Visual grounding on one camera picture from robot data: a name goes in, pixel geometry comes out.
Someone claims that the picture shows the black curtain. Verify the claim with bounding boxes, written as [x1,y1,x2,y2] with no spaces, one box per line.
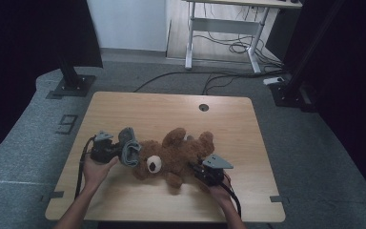
[282,0,366,210]
[0,0,104,168]

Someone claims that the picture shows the person's left hand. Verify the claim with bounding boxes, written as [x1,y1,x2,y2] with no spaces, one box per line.
[82,156,120,193]

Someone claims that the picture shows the person's right hand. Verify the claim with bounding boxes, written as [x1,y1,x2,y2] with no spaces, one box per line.
[203,177,234,208]

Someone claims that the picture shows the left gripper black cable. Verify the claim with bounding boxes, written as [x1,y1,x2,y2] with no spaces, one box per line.
[73,135,97,200]

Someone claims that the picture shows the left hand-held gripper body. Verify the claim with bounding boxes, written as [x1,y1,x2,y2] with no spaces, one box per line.
[90,129,118,165]

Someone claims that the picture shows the white metal desk frame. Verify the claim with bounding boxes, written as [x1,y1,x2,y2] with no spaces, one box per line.
[182,0,303,75]

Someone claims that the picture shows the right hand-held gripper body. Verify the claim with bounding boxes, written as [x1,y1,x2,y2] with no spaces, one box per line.
[189,154,234,188]

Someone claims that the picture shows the tangled black cables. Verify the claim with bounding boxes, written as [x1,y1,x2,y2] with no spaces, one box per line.
[193,31,284,70]

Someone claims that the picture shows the long black floor cable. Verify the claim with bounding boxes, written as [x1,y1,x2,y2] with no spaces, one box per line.
[132,70,287,94]

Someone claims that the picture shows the brown teddy bear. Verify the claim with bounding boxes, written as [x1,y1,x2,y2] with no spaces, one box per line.
[132,127,215,196]

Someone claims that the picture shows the white power strip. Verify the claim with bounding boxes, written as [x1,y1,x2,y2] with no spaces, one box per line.
[263,76,286,86]

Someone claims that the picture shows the black metal stand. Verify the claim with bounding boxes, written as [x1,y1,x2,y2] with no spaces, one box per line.
[51,53,97,98]
[269,0,345,113]

